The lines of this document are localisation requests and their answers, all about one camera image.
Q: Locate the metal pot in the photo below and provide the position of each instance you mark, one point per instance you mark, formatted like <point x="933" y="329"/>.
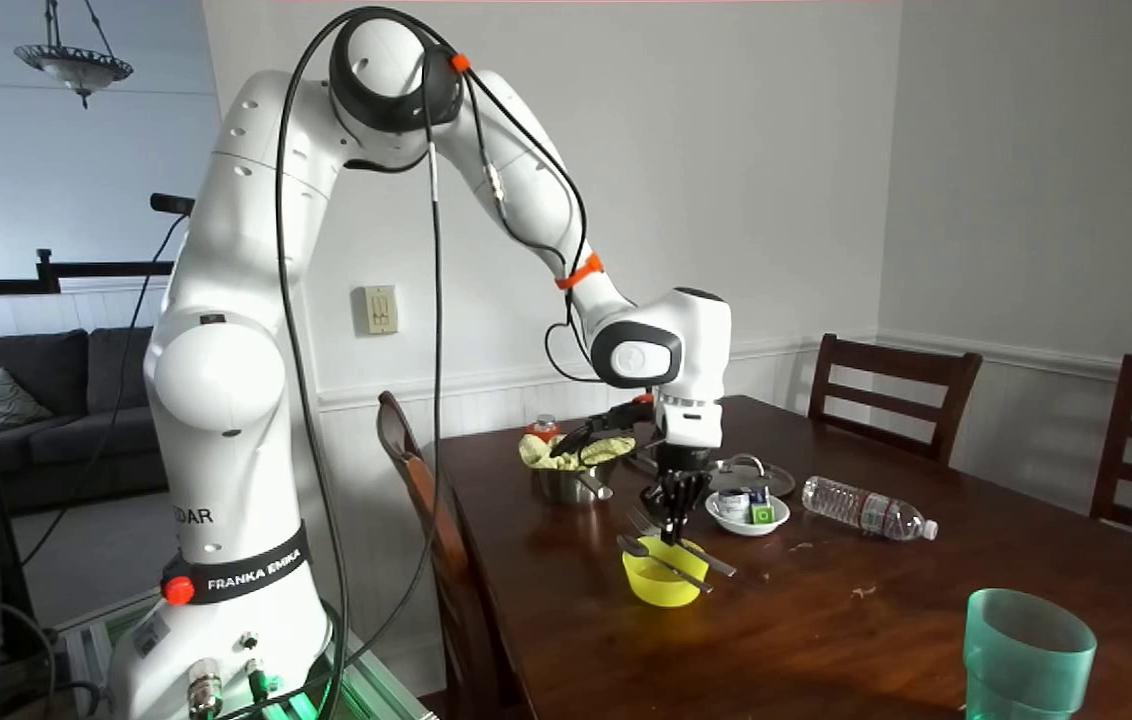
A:
<point x="570" y="485"/>

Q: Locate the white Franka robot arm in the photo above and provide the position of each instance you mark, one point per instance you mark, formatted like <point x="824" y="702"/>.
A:
<point x="227" y="373"/>

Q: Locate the small blue green object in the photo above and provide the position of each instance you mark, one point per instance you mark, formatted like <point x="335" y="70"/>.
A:
<point x="760" y="510"/>

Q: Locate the round grey pot lid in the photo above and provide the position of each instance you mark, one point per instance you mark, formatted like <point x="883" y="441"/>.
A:
<point x="756" y="475"/>

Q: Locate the robot base platform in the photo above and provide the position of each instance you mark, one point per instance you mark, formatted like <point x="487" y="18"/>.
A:
<point x="379" y="693"/>

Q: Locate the teal plastic cup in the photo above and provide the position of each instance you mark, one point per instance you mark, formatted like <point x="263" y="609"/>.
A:
<point x="1028" y="662"/>

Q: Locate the hanging chandelier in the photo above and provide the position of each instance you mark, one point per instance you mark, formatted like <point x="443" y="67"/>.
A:
<point x="74" y="67"/>

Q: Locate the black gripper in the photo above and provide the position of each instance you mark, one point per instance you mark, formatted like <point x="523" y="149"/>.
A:
<point x="680" y="468"/>

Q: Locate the light green cloth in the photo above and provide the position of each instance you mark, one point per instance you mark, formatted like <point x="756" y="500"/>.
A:
<point x="567" y="454"/>

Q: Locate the clear plastic water bottle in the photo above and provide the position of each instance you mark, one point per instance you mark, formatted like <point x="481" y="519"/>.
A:
<point x="866" y="510"/>

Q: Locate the dark grey sofa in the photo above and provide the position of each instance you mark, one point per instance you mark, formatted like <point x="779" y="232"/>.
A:
<point x="69" y="454"/>

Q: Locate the silver metal bowl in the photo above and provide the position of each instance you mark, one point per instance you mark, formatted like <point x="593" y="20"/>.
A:
<point x="731" y="521"/>

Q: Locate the black horizontal stand bar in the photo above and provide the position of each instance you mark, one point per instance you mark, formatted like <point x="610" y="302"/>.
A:
<point x="86" y="268"/>

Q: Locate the wall light switch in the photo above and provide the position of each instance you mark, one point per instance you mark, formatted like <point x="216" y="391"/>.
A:
<point x="373" y="308"/>

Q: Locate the silver spoon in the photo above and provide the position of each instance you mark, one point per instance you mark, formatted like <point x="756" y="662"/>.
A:
<point x="671" y="562"/>

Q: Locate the small black camera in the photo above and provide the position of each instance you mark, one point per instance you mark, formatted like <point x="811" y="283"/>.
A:
<point x="171" y="207"/>

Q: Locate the grey sofa pillow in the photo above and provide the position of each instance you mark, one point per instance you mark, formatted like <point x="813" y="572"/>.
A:
<point x="8" y="401"/>

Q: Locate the yellow bowl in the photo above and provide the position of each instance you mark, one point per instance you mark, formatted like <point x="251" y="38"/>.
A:
<point x="656" y="588"/>

